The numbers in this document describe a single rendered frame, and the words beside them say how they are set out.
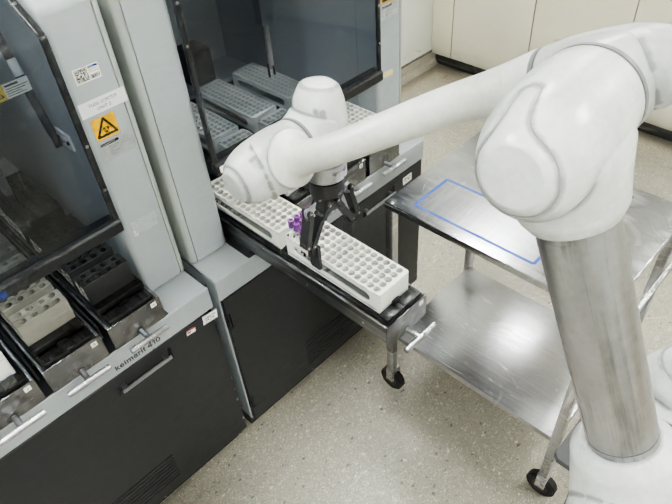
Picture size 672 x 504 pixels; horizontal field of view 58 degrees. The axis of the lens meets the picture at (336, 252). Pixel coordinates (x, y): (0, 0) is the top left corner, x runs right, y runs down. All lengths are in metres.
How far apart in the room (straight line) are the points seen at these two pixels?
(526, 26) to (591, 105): 2.99
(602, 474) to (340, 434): 1.23
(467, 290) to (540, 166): 1.51
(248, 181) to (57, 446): 0.82
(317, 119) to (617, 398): 0.67
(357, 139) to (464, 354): 1.10
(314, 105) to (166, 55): 0.36
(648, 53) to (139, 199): 1.03
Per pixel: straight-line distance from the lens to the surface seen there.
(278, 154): 1.03
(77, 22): 1.24
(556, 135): 0.63
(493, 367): 1.91
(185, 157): 1.44
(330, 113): 1.13
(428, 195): 1.60
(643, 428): 0.95
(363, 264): 1.35
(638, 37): 0.81
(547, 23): 3.58
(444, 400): 2.16
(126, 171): 1.37
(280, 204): 1.53
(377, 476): 2.02
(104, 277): 1.45
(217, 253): 1.62
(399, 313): 1.32
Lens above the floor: 1.80
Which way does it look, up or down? 43 degrees down
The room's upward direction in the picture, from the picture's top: 5 degrees counter-clockwise
